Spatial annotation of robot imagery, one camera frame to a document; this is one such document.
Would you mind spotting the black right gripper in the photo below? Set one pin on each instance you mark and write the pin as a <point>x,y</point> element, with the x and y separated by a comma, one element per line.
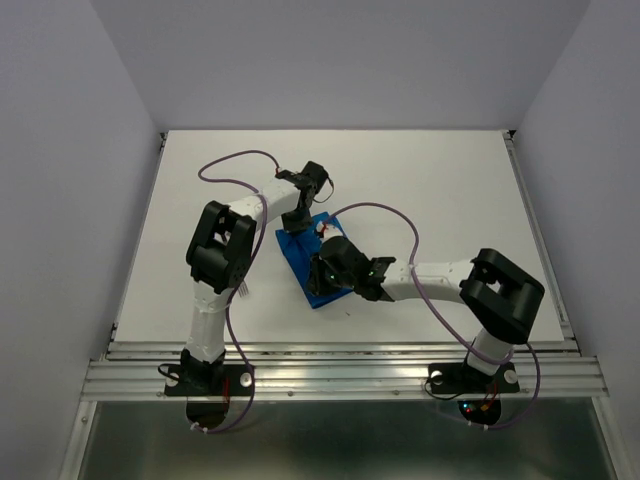
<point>316,282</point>

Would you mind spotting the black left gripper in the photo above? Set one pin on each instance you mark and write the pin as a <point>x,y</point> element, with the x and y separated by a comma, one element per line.
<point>296,226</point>

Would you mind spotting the blue satin napkin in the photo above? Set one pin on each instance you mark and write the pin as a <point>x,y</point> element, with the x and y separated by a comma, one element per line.
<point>297,250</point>

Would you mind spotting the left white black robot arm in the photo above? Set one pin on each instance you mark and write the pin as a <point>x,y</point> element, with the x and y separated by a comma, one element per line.
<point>220,255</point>

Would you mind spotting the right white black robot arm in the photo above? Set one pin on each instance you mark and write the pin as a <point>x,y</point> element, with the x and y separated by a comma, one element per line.
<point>502,296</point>

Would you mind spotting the silver fork black handle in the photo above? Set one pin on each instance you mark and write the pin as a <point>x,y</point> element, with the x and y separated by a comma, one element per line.
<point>243,290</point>

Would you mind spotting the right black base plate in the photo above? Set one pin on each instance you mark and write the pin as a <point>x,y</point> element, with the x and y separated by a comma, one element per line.
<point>459,378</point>

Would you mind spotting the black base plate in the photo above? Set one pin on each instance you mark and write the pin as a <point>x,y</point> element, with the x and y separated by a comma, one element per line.
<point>235,380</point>
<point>459,378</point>

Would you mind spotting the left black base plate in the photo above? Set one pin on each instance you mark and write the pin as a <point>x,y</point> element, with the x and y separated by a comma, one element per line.
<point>235,380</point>

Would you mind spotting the aluminium frame rail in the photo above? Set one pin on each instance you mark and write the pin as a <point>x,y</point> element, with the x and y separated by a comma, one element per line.
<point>358,410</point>

